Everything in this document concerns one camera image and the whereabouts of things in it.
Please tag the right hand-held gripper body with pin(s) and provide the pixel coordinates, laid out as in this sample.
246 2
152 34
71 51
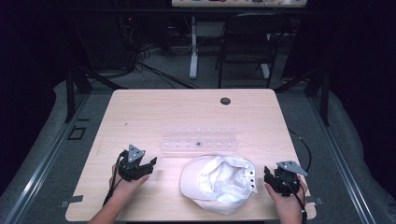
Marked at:
288 177

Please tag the light desk top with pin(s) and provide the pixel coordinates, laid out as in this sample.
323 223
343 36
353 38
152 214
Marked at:
236 3

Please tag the black metal stand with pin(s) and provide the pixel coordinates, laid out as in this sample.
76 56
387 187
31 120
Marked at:
77 84
320 93

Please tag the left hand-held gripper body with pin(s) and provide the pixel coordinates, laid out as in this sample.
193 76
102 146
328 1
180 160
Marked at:
134 166

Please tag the person's right hand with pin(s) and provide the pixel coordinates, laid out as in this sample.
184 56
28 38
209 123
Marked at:
286 205

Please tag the grey tape strip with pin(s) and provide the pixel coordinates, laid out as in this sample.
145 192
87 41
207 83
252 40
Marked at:
315 201
71 200

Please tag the clear acrylic rack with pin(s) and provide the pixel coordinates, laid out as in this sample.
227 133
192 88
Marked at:
199 141

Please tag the metal floor rail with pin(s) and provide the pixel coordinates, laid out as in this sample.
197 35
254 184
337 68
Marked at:
40 165
342 161

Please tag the white cap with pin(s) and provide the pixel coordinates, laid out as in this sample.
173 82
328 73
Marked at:
218 183

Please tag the white desk leg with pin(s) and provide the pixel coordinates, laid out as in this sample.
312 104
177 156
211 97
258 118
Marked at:
265 71
194 56

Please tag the person's left hand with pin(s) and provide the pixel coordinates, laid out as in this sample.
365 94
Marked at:
126 186

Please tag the black chair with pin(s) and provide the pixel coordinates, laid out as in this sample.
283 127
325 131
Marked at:
249 46

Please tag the black table grommet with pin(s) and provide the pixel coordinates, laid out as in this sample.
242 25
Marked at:
225 101

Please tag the black tape square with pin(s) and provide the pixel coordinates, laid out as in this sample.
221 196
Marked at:
76 133

